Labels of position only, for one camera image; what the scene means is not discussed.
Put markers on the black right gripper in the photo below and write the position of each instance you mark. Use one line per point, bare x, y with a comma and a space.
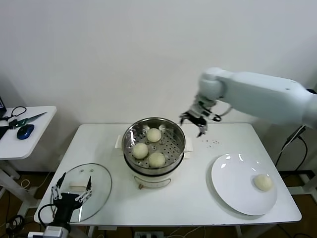
198, 118

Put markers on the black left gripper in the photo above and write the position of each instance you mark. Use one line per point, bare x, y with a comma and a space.
65, 205

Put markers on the white steamed baozi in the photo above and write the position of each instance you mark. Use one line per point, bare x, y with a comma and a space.
156, 160
153, 135
140, 150
263, 182

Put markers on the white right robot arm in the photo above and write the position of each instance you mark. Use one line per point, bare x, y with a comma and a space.
260, 91

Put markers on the stainless perforated steamer basket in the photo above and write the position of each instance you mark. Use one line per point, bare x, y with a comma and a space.
171, 146

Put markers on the dark crumb specks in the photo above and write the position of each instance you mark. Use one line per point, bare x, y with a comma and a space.
216, 142

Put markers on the white side table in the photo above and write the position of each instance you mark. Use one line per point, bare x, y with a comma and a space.
37, 138

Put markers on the white electric cooker base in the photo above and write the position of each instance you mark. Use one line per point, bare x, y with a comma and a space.
153, 179

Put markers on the white round plate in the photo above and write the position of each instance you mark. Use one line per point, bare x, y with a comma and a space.
235, 186

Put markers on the blue computer mouse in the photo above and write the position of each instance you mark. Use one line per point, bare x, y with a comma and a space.
24, 132

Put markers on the black laptop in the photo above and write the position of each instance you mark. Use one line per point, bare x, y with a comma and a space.
2, 106

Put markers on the black flat device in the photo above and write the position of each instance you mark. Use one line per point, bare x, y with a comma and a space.
313, 91

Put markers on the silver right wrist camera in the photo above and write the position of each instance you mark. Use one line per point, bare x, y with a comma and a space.
203, 106

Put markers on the white desk frame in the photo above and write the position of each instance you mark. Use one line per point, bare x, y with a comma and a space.
302, 190

